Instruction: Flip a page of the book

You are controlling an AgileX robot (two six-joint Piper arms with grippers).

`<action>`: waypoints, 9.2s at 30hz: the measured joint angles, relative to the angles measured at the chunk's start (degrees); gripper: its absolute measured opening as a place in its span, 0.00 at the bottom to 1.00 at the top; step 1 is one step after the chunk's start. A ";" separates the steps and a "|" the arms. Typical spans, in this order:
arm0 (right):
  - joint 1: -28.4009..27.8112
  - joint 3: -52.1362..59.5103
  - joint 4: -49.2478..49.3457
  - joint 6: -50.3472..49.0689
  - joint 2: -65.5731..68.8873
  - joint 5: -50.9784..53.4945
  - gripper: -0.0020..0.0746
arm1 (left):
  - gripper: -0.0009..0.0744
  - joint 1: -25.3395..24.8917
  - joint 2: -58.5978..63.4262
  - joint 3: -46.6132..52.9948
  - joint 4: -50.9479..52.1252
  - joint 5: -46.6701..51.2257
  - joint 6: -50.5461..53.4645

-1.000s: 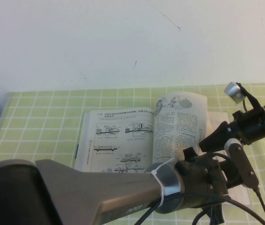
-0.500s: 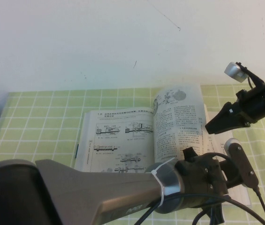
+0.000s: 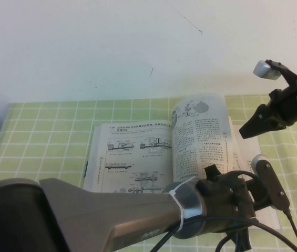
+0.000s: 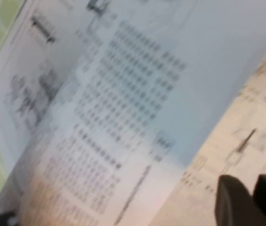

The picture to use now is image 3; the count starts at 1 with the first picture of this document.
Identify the green white checkered tablecloth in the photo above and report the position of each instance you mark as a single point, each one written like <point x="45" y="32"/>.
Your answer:
<point x="32" y="131"/>

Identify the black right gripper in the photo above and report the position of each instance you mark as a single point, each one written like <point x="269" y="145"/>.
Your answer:
<point x="287" y="105"/>

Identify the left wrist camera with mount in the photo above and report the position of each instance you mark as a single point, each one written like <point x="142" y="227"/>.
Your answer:
<point x="271" y="183"/>

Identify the white zip tie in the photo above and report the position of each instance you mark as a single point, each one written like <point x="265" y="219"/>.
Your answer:
<point x="172" y="194"/>

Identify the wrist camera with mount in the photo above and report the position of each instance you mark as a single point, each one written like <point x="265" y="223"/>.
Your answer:
<point x="262" y="69"/>
<point x="271" y="183"/>

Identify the hardcover technical book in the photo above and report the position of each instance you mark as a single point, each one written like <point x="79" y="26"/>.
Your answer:
<point x="127" y="147"/>

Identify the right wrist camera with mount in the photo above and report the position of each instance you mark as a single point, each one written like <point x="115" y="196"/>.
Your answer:
<point x="262" y="69"/>

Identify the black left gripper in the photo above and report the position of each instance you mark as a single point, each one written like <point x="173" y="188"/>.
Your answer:
<point x="239" y="197"/>

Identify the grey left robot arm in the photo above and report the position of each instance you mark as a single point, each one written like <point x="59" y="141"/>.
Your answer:
<point x="85" y="215"/>

